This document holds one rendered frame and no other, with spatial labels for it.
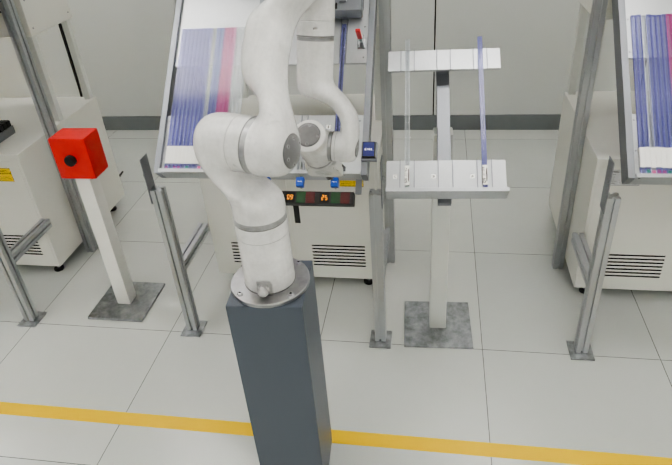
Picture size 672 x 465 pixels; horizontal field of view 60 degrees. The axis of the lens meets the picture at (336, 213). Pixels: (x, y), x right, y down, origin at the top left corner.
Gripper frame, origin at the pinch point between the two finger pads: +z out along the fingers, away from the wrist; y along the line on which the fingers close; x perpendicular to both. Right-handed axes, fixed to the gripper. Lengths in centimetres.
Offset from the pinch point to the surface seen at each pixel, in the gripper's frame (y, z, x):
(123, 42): -170, 155, 134
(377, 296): 11, 45, -31
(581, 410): 78, 44, -65
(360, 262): 2, 72, -16
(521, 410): 60, 43, -66
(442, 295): 34, 55, -29
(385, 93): 12, 41, 44
